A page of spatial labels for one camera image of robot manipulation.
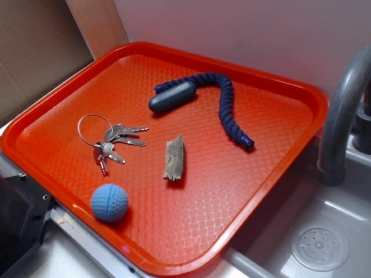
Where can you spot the dark green plastic pickle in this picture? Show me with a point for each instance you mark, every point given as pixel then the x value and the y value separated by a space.
pixel 171 96

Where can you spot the orange plastic tray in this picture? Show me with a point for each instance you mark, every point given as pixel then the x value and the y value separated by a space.
pixel 170 228

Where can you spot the small weathered wood piece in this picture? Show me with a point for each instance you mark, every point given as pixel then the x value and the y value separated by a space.
pixel 174 160

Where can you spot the silver key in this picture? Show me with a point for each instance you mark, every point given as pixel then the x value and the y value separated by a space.
pixel 108 151
pixel 128 140
pixel 120 130
pixel 98 155

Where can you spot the silver key upper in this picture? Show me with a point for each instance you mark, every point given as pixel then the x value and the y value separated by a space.
pixel 120 130

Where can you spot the silver key lower right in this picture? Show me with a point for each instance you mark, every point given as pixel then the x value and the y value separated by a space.
pixel 108 151

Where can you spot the silver key lower left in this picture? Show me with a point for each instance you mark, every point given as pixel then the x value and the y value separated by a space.
pixel 98 155

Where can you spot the blue dimpled ball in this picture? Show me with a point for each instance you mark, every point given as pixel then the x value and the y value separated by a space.
pixel 109 203

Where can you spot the wooden board strip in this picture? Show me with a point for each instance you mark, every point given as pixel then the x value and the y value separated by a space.
pixel 99 24

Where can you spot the grey toy faucet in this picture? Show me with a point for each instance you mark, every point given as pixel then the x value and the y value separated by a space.
pixel 349 109

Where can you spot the grey plastic toy sink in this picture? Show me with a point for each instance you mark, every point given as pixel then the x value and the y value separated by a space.
pixel 306 229

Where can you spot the brown cardboard panel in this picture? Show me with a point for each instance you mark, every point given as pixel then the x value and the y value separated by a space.
pixel 41 47

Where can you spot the black metal bracket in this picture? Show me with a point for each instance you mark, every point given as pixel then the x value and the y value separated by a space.
pixel 24 213

